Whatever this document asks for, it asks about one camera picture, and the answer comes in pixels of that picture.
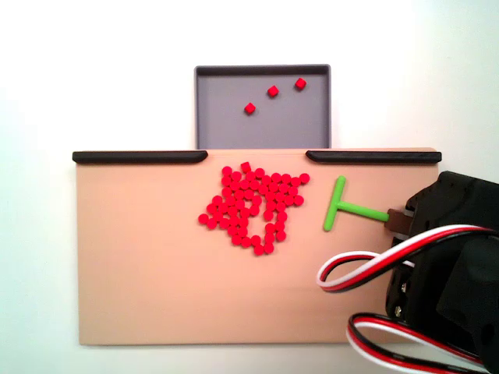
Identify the green T pusher brown handle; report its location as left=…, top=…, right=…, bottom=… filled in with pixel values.
left=322, top=175, right=410, bottom=237

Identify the grey square tray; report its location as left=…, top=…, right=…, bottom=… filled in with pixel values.
left=193, top=63, right=333, bottom=150

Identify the beige rectangular work board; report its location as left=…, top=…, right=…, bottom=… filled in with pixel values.
left=76, top=146, right=443, bottom=347

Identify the black edge rail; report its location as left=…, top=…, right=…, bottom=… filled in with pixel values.
left=72, top=150, right=209, bottom=164
left=305, top=150, right=443, bottom=165

